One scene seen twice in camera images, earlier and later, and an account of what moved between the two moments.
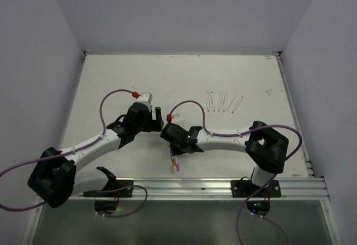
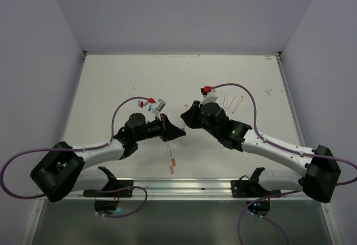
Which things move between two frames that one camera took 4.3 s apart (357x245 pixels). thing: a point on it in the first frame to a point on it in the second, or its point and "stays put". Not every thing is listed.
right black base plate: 245,188 stays put
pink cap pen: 237,104 stays put
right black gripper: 175,150 to 190,115
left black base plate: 114,184 stays put
